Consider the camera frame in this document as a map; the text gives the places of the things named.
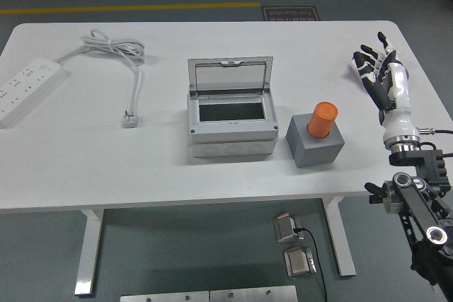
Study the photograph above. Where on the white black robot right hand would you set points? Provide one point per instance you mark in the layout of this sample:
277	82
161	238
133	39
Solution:
398	82

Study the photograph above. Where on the orange cylindrical battery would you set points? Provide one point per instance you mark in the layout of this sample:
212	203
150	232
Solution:
320	120

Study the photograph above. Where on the transparent hinged box lid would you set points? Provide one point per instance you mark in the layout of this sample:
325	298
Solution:
230	75

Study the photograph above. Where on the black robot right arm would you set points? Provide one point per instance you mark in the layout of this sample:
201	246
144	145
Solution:
414	206

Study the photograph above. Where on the grey cube battery holder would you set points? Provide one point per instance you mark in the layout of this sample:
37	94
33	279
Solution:
315	153

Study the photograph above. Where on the grey plastic junction box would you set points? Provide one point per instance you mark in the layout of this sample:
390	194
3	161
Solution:
230	136

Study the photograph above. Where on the purple shallow tray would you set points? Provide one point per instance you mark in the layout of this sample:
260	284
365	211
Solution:
351	68

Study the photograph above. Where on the dark floor sign mat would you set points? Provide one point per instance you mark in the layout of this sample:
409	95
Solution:
290	13

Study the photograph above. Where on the white table leg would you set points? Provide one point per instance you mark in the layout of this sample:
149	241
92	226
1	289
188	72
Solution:
341	242
88	252

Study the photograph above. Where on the metal foot pedal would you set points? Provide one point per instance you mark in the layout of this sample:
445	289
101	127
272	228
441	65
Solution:
285	229
299	263

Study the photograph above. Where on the grey metal plate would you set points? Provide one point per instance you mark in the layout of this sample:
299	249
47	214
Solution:
164	297
253	294

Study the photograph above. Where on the white power plug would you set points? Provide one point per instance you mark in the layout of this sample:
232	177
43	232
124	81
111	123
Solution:
130	121

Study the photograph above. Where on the yellow floor tape line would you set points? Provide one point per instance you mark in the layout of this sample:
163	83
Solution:
124	8

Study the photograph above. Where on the white power strip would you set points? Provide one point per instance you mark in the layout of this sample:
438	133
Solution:
24	86

